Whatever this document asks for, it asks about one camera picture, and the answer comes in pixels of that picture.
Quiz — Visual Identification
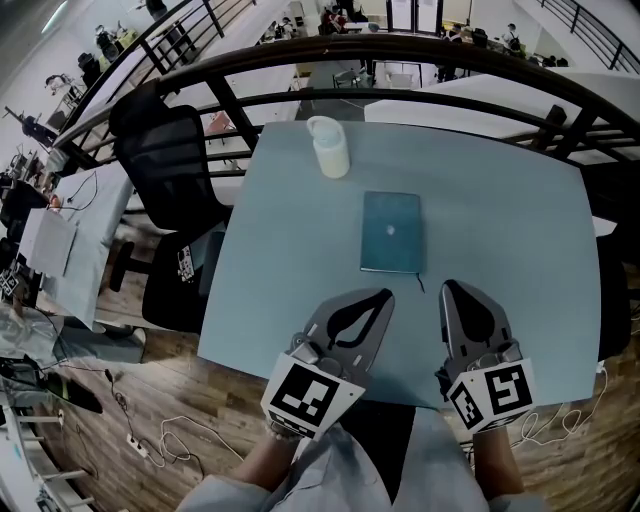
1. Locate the phone with sticker case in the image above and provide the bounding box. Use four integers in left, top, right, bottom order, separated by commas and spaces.
176, 244, 196, 285

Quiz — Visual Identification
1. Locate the white paper bag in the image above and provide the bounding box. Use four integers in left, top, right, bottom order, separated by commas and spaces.
18, 207, 80, 278

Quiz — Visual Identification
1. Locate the person's light grey shirt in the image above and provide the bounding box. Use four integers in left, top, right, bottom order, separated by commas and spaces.
174, 407, 554, 512

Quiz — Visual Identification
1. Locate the white water bottle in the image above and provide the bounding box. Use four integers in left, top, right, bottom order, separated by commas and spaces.
306, 115, 352, 180

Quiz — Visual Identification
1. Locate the person's right forearm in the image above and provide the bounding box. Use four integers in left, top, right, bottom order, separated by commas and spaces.
472, 427, 526, 497

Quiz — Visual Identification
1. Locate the grey tablet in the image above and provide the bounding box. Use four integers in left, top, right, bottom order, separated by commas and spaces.
197, 229, 228, 298

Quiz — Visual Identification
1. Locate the teal covered notebook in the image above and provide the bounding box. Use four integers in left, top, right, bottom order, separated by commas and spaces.
359, 190, 427, 295

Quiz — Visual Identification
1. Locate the white rack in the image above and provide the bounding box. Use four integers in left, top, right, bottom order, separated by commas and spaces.
0, 404, 96, 512

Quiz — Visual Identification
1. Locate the black mesh office chair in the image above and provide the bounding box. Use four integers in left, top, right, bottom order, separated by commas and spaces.
108, 82, 235, 335

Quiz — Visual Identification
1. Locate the black cable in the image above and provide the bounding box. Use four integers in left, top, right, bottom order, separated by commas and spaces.
102, 368, 206, 476

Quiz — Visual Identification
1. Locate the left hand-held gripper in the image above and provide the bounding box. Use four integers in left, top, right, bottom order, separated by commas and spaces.
261, 288, 396, 441

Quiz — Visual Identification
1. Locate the cloth-covered table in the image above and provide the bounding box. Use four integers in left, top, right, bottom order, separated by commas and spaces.
37, 162, 137, 332

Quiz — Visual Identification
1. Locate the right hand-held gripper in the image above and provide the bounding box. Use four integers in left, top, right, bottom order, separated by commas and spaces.
434, 279, 537, 434

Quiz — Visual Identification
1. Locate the person's left forearm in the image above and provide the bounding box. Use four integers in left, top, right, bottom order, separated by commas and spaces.
233, 433, 302, 497

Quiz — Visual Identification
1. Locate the light blue table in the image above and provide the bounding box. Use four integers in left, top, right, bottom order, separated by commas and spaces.
197, 119, 601, 412

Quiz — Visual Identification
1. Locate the black metal railing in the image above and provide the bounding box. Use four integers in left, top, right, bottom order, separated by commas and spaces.
52, 0, 640, 216

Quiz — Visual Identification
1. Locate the white beaded bracelet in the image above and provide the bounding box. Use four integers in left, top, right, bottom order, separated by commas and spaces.
267, 421, 307, 445

